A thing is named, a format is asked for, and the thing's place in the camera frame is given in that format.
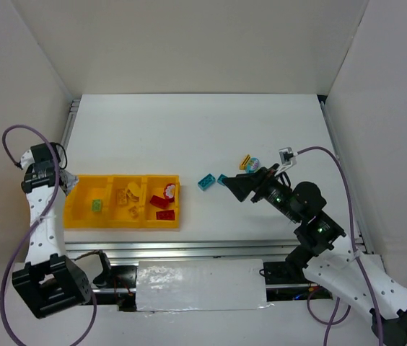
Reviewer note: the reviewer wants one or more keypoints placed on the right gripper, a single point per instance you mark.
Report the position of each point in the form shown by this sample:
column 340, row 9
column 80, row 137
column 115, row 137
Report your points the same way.
column 260, row 186

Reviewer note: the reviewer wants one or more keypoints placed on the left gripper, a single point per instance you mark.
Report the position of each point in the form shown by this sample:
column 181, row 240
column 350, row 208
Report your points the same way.
column 67, row 182

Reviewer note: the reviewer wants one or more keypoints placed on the blue two-by-two lego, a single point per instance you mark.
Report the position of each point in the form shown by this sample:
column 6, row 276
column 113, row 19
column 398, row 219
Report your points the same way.
column 221, row 179

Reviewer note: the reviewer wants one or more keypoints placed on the light green lego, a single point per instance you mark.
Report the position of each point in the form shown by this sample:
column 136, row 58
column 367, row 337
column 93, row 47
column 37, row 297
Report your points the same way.
column 97, row 205

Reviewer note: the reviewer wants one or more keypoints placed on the yellow lego brick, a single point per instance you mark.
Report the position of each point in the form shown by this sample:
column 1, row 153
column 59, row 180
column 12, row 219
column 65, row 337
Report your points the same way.
column 121, row 197

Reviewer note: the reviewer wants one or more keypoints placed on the yellow rounded lego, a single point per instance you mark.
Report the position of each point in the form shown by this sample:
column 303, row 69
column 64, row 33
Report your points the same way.
column 133, row 191

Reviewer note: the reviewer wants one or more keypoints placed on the red arched lego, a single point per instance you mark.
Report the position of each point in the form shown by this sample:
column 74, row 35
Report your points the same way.
column 169, row 192

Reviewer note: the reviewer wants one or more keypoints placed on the red rectangular lego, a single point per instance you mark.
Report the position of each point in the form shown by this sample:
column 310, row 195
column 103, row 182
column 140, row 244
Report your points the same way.
column 159, row 202

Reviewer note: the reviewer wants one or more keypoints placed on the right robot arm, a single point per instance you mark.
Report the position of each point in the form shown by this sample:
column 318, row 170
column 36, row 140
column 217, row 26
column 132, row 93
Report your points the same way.
column 325, row 255

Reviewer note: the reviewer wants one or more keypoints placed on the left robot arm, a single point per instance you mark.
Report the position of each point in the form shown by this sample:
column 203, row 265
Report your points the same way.
column 50, row 282

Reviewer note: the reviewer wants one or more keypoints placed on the yellow striped lego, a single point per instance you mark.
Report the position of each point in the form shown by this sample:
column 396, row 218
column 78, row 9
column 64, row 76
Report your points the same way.
column 243, row 164

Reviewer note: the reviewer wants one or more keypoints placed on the teal decorated round lego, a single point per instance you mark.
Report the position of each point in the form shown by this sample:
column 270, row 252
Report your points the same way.
column 252, row 165

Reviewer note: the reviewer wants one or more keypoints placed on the yellow three-compartment bin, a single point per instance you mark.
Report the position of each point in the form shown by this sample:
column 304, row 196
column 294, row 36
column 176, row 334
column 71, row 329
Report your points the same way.
column 77, row 209

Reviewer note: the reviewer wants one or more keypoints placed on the blue long lego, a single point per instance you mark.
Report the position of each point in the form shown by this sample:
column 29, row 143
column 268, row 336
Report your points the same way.
column 205, row 182

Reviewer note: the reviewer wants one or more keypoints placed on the small orange lego in bin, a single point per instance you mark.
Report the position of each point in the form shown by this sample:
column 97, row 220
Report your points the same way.
column 133, row 212

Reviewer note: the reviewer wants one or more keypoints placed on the white taped sheet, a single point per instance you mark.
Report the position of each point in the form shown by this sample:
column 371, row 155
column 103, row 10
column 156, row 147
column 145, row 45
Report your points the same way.
column 200, row 285

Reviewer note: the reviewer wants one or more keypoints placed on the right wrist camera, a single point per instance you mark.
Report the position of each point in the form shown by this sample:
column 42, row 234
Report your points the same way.
column 287, row 159

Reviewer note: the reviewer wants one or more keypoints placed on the aluminium rail frame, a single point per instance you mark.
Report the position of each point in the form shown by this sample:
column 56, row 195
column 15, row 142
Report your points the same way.
column 191, row 136

